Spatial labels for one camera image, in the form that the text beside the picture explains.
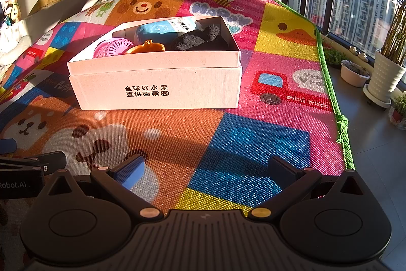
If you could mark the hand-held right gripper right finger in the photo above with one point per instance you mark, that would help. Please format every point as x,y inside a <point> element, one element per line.
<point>280,172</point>

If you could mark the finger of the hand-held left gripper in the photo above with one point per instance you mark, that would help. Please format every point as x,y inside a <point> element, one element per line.
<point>7,146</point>
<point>52,163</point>

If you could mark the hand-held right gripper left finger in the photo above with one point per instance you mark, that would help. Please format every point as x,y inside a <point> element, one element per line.
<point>133,174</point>

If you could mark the white cardboard box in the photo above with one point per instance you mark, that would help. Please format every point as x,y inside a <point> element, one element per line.
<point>152,74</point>

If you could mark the pink plastic basket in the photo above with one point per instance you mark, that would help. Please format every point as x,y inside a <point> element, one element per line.
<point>114,48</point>

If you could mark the orange hair claw clip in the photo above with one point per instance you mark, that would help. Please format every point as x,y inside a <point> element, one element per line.
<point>146,47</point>

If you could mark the blue packet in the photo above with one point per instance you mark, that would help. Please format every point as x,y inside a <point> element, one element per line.
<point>158,29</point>

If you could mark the grey plush toy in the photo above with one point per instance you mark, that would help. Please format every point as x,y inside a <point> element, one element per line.
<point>196,40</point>

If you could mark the colourful printed play mat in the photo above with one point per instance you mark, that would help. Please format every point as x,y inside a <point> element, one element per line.
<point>269,131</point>

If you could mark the wheeled planter saucer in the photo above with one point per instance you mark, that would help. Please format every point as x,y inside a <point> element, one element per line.
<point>377,99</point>

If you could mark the white bowl planter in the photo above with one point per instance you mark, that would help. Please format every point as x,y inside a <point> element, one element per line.
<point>355,74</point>

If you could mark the green grass planter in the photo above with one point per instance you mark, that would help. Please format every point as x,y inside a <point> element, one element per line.
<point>334,57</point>

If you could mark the dark blue plush toy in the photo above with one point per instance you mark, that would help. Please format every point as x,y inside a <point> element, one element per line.
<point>3,15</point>

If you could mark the small potted plant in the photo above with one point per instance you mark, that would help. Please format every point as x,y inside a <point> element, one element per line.
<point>399,112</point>

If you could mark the yellow plush toy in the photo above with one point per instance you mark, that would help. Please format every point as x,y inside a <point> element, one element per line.
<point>14,6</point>

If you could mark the small duck figurine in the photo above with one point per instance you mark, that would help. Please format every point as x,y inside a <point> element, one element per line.
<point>363,56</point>
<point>353,49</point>

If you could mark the tall white planter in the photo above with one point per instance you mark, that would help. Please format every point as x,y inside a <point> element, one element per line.
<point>387,77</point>

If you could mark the apartment buildings outside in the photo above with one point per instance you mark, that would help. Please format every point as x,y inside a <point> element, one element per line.
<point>358,10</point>

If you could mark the bamboo plant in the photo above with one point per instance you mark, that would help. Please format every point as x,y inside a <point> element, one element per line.
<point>396,20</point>

